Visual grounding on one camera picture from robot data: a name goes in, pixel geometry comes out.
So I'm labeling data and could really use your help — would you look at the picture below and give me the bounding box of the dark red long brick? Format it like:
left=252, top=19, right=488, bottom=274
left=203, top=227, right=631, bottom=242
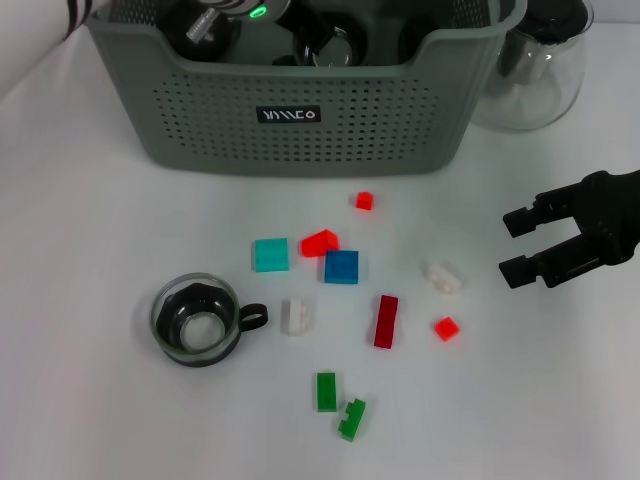
left=373, top=294, right=400, bottom=349

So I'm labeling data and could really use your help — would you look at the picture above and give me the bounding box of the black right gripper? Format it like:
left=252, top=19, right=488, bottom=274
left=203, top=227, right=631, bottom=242
left=498, top=168, right=640, bottom=291

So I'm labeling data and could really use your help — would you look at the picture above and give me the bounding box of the blue square building brick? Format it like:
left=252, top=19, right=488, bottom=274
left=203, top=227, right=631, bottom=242
left=323, top=249, right=360, bottom=285

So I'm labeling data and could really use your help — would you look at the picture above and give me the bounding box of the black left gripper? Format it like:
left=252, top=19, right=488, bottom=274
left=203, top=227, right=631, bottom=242
left=277, top=0, right=346, bottom=44

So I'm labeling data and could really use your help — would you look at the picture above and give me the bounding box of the green rectangular building brick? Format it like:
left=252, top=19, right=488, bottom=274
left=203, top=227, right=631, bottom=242
left=315, top=371, right=339, bottom=413

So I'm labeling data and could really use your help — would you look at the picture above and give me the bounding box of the glass teapot black lid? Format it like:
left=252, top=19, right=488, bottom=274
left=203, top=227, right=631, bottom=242
left=472, top=0, right=594, bottom=132

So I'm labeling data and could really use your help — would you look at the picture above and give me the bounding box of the red sloped building brick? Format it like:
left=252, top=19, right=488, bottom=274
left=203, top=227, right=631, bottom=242
left=299, top=228, right=342, bottom=259

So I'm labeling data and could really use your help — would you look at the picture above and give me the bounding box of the black round teapot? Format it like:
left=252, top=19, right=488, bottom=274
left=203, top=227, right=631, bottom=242
left=159, top=0, right=241, bottom=64

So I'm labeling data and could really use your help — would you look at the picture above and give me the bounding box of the grey perforated storage basket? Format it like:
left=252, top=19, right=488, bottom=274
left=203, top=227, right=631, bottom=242
left=82, top=0, right=529, bottom=180

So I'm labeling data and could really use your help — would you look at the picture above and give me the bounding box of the green notched building brick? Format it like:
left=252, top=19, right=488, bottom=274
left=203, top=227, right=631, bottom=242
left=337, top=398, right=367, bottom=443

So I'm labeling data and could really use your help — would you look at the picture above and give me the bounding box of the teal square building brick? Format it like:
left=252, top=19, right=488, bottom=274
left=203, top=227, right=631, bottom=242
left=251, top=237, right=291, bottom=274

